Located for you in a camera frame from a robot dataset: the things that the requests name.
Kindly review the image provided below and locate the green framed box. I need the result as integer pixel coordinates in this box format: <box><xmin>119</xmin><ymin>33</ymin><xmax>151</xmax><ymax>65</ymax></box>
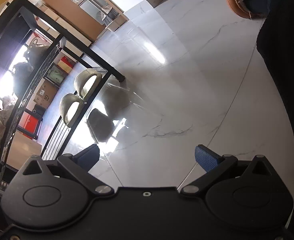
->
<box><xmin>44</xmin><ymin>63</ymin><xmax>68</xmax><ymax>88</ymax></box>

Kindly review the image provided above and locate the cardboard box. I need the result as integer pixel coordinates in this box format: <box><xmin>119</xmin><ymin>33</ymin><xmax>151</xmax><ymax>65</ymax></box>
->
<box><xmin>33</xmin><ymin>80</ymin><xmax>58</xmax><ymax>109</ymax></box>

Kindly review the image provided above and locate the beige slipper inner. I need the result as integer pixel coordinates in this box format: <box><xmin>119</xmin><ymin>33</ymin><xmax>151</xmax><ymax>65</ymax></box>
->
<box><xmin>59</xmin><ymin>93</ymin><xmax>84</xmax><ymax>128</ymax></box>

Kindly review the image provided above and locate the black metal shoe rack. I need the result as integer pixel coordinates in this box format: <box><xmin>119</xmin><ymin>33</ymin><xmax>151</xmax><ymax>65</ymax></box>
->
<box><xmin>0</xmin><ymin>0</ymin><xmax>125</xmax><ymax>199</ymax></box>

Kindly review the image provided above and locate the red cabinet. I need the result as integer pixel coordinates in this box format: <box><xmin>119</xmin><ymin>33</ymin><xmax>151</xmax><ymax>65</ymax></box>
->
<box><xmin>17</xmin><ymin>109</ymin><xmax>42</xmax><ymax>140</ymax></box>

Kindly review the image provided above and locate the beige slipper near rack post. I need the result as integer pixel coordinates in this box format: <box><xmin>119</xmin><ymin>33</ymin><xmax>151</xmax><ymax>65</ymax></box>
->
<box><xmin>74</xmin><ymin>68</ymin><xmax>102</xmax><ymax>102</ymax></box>

